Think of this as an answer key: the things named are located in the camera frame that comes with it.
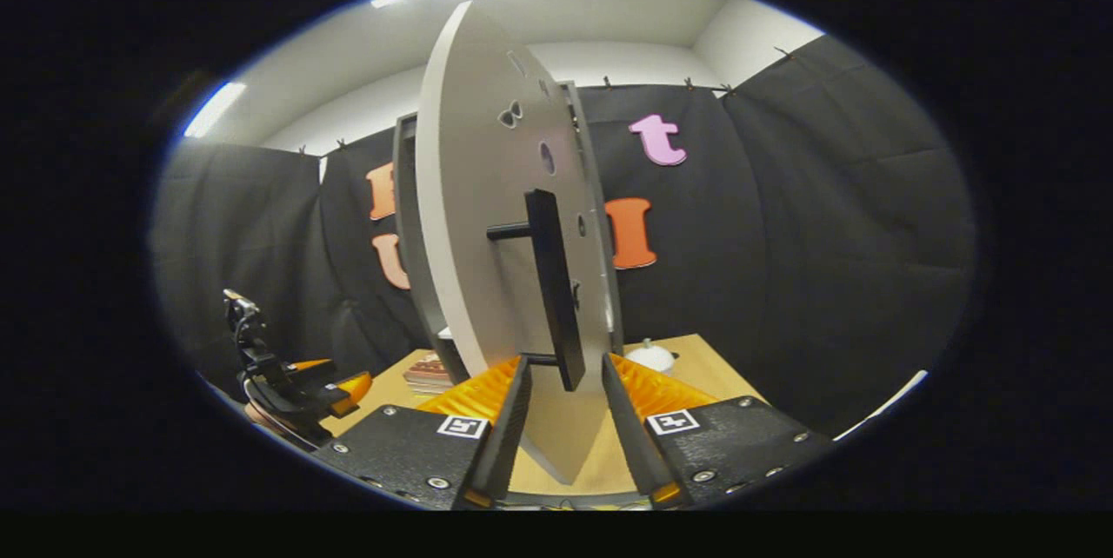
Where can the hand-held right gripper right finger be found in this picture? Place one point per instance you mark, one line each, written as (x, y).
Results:
(630, 445)

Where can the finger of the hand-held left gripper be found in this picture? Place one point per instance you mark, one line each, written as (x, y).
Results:
(355, 388)
(311, 364)

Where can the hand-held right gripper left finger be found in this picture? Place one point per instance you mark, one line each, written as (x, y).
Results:
(509, 436)

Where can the grey cabinet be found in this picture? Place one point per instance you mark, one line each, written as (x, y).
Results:
(407, 219)

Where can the grey cabinet door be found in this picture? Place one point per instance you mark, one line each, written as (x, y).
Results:
(469, 236)

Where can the white paged book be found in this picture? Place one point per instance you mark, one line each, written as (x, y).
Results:
(428, 384)

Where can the white round object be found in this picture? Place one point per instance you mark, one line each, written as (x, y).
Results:
(650, 358)

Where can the black backdrop cloth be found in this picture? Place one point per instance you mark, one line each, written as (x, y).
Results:
(783, 236)

